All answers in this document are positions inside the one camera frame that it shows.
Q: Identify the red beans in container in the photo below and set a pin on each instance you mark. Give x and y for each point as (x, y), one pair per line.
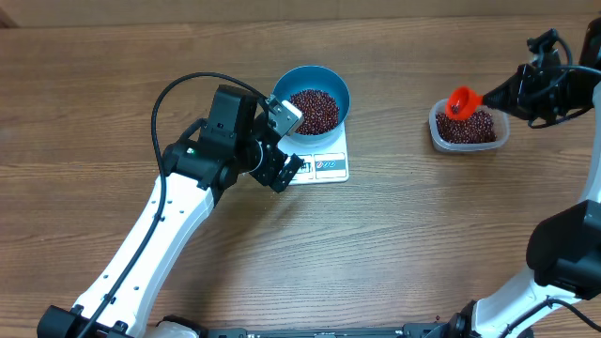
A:
(478, 129)

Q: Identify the clear plastic container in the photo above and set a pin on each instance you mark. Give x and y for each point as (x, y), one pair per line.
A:
(501, 127)

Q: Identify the orange scoop with blue handle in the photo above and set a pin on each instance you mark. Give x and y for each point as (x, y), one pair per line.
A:
(462, 104)

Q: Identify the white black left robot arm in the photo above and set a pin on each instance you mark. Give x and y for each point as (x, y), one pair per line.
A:
(240, 136)

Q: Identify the blue metal bowl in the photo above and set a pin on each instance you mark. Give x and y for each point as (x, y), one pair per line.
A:
(315, 77)

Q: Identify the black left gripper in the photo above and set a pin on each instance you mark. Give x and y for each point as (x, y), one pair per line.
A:
(277, 160)

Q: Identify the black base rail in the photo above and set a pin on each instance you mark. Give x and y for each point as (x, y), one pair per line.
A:
(174, 326)

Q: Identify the red beans in bowl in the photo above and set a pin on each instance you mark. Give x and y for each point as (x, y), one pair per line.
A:
(319, 110)

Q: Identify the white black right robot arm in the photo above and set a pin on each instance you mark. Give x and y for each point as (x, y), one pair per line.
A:
(563, 253)

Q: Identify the white digital kitchen scale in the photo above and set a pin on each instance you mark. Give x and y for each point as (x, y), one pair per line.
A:
(325, 157)

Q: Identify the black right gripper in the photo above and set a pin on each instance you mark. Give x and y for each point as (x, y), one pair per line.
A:
(521, 89)

